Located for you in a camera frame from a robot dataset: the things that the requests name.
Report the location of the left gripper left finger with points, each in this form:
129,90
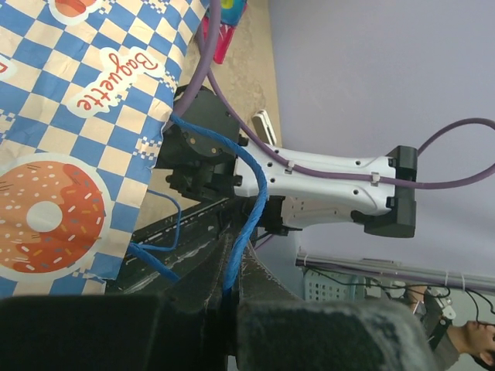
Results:
180,328

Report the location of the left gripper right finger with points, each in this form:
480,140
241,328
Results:
276,330

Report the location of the blue checkered paper bag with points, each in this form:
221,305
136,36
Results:
86,88

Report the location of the pink REAL crisps bag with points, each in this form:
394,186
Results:
226,33

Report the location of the blue fruit sweets bag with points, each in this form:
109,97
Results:
232,11

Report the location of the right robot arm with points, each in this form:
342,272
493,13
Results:
203,169

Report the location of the white plastic crate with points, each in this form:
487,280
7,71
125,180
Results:
323,286

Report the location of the person in background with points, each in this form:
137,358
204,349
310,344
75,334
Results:
474,338

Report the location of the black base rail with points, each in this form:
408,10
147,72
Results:
198,227

